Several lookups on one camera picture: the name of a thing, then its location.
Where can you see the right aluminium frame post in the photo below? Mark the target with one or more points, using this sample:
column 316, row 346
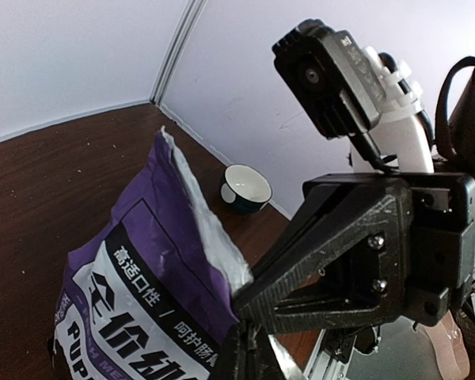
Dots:
column 183, row 30

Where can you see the front aluminium rail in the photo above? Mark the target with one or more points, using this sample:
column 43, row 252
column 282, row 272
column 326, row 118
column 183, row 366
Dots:
column 333, row 352

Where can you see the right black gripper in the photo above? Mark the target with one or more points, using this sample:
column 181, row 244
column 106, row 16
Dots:
column 343, row 260

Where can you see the purple pet food bag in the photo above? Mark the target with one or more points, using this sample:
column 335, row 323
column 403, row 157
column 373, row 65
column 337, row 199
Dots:
column 150, row 296

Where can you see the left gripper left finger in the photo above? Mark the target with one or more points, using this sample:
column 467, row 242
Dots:
column 231, row 362

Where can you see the white and blue bowl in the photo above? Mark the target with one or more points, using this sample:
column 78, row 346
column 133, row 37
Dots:
column 244, row 189

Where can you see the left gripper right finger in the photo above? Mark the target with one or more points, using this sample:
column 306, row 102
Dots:
column 261, row 362

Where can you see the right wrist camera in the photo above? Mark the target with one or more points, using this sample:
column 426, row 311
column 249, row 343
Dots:
column 359, row 94

